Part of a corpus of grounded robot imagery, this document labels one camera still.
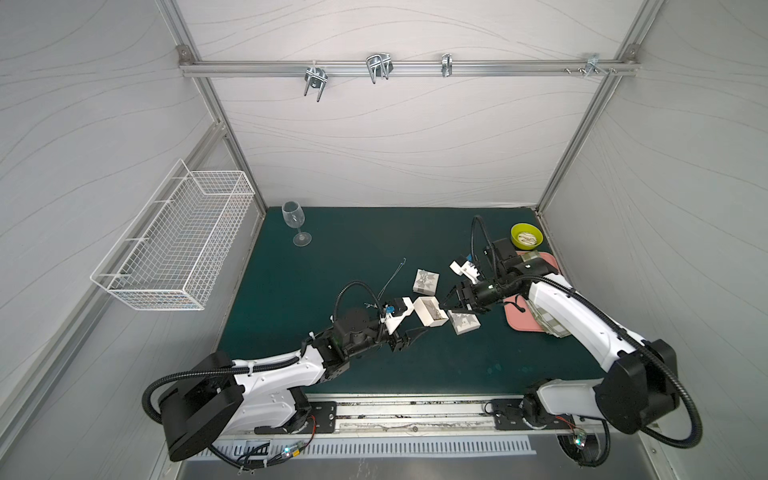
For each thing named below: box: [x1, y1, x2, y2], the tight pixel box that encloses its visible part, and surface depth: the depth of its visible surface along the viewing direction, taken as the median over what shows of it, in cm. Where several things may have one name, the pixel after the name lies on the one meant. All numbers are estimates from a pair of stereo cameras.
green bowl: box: [510, 222, 544, 251], surface depth 110 cm
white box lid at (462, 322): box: [447, 310, 481, 336], surface depth 90 cm
